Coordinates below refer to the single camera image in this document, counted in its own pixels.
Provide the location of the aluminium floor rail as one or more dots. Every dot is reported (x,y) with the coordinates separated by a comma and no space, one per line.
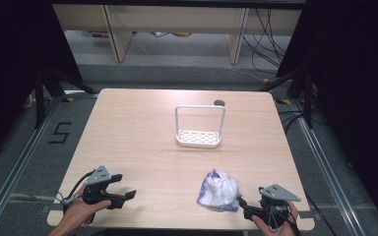
(328,170)
(16,164)

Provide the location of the yellow round object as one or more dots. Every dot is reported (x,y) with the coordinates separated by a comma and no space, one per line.
(181,33)

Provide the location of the person's left hand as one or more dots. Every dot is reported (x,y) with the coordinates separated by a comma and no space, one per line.
(82,211)

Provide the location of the yellow tape piece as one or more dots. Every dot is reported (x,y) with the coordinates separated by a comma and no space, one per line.
(67,99)
(283,101)

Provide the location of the black curtain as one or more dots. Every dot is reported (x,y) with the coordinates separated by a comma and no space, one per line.
(13,65)
(357,82)

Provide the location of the person's right hand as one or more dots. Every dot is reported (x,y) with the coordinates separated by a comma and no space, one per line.
(265,227)

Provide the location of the dark round object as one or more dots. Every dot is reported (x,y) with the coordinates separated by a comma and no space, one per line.
(219,102)

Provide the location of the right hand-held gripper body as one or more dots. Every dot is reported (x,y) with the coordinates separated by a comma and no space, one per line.
(275,196)

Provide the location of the light wooden desk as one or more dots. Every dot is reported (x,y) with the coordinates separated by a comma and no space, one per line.
(177,19)

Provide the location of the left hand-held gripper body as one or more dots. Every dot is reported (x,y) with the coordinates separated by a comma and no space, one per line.
(100,178)

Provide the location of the black metal stand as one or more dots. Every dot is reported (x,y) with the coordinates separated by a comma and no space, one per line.
(306,98)
(41,98)

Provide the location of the white purple-checked cloth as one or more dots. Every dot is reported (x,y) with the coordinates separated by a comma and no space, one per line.
(219,190)

